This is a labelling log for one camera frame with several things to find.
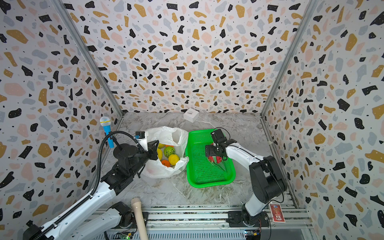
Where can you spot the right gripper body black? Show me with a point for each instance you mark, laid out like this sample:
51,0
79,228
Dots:
213,150

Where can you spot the yellow lemon toy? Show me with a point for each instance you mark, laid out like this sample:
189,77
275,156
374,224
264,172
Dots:
173,159

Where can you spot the pink dragon fruit toy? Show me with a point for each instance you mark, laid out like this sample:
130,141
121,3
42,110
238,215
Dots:
217,160

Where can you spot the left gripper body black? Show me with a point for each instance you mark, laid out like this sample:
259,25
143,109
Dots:
143,157

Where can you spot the red card tag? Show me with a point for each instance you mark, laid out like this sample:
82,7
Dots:
277,213

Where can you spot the white small box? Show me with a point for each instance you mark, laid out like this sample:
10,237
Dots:
191,115

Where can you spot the blue toy microphone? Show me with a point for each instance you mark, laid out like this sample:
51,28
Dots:
106,124

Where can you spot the green plastic basket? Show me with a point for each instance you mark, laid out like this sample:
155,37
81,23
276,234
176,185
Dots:
201,173

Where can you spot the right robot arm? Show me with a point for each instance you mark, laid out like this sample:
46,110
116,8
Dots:
266,176

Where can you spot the beige wooden handle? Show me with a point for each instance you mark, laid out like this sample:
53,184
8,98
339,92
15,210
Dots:
140,222

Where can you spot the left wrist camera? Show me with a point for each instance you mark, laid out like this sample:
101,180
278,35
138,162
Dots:
141,137

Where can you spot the yellow banana toy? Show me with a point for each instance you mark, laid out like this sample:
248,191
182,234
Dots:
160,151

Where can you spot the metal base rail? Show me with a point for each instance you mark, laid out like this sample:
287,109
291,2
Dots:
212,222

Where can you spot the orange fruit toy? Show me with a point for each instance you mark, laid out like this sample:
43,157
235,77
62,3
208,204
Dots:
166,163

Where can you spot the green round fruit toy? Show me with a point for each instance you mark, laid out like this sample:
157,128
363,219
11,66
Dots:
169,150

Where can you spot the white plastic bag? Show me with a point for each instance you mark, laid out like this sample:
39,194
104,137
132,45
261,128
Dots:
175,137

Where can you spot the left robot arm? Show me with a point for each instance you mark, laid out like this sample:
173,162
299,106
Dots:
71,225

